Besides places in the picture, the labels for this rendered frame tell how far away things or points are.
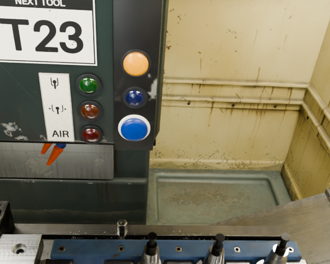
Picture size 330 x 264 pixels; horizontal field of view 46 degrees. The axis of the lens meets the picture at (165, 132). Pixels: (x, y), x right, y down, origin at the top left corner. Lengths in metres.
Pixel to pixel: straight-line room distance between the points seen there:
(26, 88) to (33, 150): 0.90
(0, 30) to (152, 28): 0.14
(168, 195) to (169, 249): 1.02
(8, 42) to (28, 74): 0.04
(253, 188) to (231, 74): 0.58
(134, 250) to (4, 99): 0.42
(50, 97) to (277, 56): 1.28
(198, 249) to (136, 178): 0.68
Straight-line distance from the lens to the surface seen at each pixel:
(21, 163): 1.38
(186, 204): 1.74
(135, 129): 0.43
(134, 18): 0.38
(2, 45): 0.42
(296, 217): 1.51
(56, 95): 0.43
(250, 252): 0.79
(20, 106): 0.45
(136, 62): 0.39
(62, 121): 0.45
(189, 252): 0.76
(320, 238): 1.45
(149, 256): 0.67
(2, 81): 0.44
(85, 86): 0.41
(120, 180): 1.40
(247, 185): 1.90
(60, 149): 0.67
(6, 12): 0.40
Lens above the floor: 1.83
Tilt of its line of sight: 36 degrees down
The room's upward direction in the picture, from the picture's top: 5 degrees clockwise
